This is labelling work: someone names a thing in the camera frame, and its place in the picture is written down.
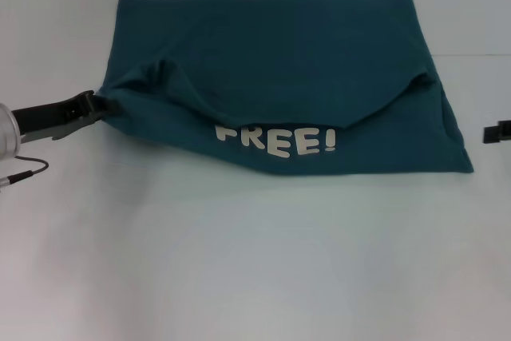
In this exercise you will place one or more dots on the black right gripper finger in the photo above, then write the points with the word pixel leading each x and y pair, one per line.
pixel 499 133

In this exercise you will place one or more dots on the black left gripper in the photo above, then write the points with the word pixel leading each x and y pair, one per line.
pixel 52 115

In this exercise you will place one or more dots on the teal blue t-shirt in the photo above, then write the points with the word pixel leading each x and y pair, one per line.
pixel 279 77

